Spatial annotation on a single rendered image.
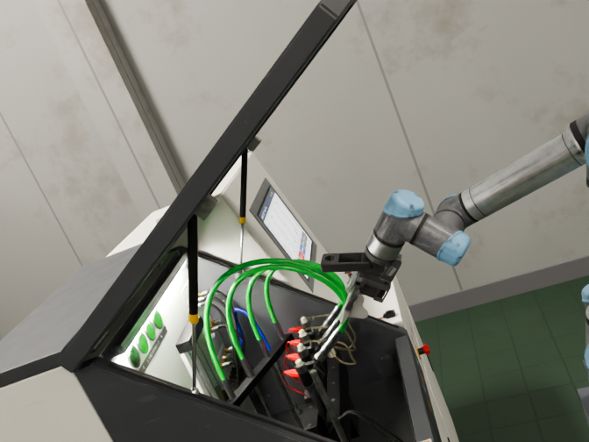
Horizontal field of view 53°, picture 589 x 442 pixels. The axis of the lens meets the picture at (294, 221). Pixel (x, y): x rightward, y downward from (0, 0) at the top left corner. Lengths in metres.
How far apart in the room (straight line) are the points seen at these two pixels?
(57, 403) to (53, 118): 3.07
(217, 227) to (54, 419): 0.75
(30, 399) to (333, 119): 2.65
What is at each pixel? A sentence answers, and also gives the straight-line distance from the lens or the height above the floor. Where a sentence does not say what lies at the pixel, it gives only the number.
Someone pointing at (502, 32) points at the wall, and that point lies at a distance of 3.54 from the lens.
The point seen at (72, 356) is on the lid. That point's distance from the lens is 1.21.
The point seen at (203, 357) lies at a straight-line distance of 1.64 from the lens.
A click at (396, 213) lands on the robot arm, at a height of 1.45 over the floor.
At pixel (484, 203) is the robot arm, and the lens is 1.35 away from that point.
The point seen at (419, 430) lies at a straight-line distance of 1.48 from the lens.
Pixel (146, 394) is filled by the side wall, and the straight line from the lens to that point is 1.23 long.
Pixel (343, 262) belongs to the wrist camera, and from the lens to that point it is 1.36.
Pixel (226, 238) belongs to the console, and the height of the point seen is 1.42.
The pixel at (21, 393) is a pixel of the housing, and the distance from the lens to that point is 1.32.
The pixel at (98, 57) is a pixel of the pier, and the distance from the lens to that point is 3.78.
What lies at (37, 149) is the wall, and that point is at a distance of 4.32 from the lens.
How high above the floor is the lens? 1.83
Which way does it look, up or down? 14 degrees down
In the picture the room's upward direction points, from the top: 23 degrees counter-clockwise
